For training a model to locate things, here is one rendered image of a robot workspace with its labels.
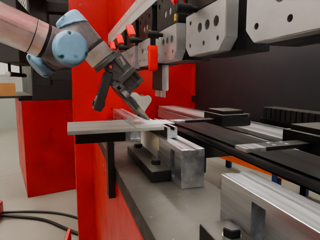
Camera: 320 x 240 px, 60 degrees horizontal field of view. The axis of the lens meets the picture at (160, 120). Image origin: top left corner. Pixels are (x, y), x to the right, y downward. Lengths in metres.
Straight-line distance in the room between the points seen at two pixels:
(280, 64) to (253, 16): 0.79
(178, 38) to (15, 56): 1.34
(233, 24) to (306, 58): 0.65
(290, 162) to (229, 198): 0.30
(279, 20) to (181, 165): 0.41
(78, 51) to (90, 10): 1.11
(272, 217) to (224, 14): 0.29
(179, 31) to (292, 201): 0.40
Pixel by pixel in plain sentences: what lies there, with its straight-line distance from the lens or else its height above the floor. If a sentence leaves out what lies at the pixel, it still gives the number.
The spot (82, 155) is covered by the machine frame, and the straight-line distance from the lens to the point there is 1.73.
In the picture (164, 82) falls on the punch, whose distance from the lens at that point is 0.82.
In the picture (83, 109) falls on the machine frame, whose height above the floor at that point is 0.97.
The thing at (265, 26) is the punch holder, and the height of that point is 1.19.
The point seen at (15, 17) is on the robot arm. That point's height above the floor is 1.25.
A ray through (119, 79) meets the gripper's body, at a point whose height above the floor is 1.13.
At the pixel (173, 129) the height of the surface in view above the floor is 0.99.
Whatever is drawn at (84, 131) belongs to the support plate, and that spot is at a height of 1.00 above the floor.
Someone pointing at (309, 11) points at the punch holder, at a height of 1.19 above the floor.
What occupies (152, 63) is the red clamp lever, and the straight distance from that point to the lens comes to 0.69.
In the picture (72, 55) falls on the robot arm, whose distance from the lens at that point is 0.63.
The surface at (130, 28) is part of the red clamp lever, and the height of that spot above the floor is 1.30.
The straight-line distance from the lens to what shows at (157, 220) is 0.54.
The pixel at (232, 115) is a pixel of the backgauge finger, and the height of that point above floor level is 1.02.
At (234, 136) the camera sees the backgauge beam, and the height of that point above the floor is 0.95.
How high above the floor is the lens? 1.13
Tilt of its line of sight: 8 degrees down
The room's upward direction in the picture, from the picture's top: straight up
